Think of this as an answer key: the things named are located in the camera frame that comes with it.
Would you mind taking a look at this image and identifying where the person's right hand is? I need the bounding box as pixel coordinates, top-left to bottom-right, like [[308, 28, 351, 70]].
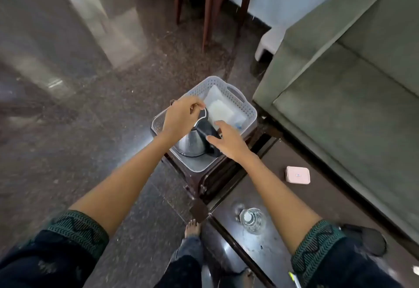
[[206, 120, 253, 164]]

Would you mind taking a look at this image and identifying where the person's left hand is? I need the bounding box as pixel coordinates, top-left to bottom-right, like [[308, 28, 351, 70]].
[[162, 96, 206, 144]]

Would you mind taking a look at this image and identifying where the steel kettle with black handle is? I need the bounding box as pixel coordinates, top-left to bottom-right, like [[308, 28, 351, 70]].
[[173, 108, 224, 158]]

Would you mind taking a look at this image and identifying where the person's right forearm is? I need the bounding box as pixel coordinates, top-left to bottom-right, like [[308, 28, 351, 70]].
[[240, 152, 324, 255]]

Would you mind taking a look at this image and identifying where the person's left forearm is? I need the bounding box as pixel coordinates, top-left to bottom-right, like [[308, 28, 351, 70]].
[[69, 133, 179, 237]]

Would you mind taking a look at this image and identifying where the clear plastic bag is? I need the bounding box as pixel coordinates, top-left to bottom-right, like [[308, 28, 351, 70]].
[[203, 85, 247, 132]]

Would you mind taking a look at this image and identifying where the grey plastic basket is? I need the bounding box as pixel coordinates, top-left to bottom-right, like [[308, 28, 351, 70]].
[[150, 76, 258, 173]]

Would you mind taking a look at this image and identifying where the clear plastic water bottle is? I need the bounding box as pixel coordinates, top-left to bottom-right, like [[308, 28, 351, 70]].
[[239, 207, 266, 235]]

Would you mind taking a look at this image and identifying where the pink small box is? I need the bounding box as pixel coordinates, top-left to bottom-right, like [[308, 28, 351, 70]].
[[285, 166, 311, 185]]

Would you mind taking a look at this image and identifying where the person's left foot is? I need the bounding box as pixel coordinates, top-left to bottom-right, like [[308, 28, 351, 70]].
[[184, 219, 202, 240]]

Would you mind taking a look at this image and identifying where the person's foot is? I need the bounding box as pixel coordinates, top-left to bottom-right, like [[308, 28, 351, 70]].
[[239, 267, 255, 288], [184, 219, 202, 240]]

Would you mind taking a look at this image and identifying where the white plastic stool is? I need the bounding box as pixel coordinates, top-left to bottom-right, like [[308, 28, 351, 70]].
[[254, 25, 289, 63]]

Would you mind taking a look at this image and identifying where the person's left trouser leg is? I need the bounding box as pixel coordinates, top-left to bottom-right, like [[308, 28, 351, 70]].
[[154, 235, 205, 288]]

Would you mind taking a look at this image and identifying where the grey-green sofa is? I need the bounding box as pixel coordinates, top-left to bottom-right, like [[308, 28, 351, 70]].
[[252, 0, 419, 244]]

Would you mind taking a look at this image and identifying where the person's right foot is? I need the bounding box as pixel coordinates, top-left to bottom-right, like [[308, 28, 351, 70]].
[[239, 267, 255, 288]]

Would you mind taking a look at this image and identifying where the person's right sleeve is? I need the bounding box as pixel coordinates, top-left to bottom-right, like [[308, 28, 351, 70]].
[[291, 220, 405, 288]]

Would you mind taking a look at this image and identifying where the person's sleeve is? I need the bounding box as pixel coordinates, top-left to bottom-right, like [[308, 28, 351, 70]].
[[0, 209, 110, 288], [291, 220, 405, 288]]

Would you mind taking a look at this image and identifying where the black round kettle base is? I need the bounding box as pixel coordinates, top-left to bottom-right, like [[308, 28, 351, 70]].
[[340, 224, 388, 258]]

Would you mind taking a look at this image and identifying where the person's left sleeve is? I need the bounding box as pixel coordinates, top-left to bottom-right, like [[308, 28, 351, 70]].
[[0, 209, 110, 288]]

